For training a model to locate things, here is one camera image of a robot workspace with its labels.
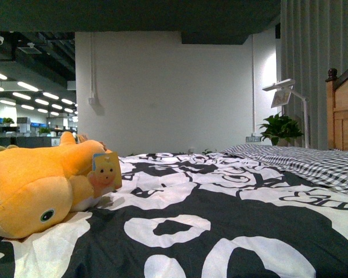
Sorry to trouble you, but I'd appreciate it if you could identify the orange plush dinosaur toy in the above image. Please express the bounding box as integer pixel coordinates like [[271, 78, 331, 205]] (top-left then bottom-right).
[[0, 131, 112, 239]]

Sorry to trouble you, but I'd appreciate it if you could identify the paper hang tag on toy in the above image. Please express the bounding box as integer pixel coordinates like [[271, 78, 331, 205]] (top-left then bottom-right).
[[87, 152, 122, 197]]

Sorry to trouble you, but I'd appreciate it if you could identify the black white patterned bedspread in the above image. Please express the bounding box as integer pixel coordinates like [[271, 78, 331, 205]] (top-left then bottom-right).
[[0, 153, 348, 277]]

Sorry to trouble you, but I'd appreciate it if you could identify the green potted plant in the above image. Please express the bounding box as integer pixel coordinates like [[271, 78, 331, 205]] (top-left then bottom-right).
[[260, 114, 303, 145]]

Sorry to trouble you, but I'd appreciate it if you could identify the white desk lamp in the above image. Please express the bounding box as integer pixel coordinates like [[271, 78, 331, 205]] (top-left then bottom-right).
[[262, 79, 310, 148]]

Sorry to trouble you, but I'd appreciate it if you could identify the gingham checked pillow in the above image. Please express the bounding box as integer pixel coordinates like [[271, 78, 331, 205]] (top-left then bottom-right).
[[222, 144, 348, 195]]

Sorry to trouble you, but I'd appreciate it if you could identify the wooden headboard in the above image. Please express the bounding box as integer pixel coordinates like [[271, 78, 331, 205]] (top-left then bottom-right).
[[326, 68, 348, 151]]

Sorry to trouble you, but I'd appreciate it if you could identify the grey curtain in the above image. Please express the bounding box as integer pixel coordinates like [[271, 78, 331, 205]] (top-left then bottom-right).
[[281, 1, 348, 149]]

